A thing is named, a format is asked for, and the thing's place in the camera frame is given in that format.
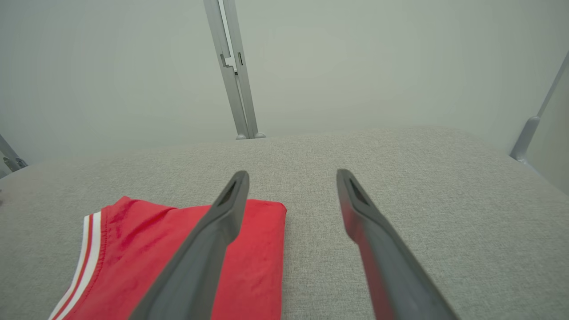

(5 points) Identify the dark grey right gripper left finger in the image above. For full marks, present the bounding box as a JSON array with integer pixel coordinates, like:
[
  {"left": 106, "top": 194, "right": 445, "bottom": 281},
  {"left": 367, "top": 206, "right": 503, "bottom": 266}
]
[{"left": 129, "top": 170, "right": 250, "bottom": 320}]

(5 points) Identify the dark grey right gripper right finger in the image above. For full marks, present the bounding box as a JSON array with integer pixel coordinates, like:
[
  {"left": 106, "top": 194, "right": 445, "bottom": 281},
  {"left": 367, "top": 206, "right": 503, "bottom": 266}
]
[{"left": 336, "top": 168, "right": 459, "bottom": 320}]

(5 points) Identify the red white basketball jersey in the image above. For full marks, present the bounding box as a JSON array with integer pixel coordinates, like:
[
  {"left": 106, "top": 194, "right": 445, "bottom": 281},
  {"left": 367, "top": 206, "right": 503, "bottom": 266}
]
[{"left": 48, "top": 196, "right": 288, "bottom": 320}]

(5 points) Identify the grey metal partition post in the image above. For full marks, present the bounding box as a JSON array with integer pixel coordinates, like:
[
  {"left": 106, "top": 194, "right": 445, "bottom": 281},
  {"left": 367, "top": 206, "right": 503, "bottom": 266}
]
[
  {"left": 510, "top": 51, "right": 569, "bottom": 163},
  {"left": 0, "top": 133, "right": 28, "bottom": 178},
  {"left": 204, "top": 0, "right": 266, "bottom": 140}
]

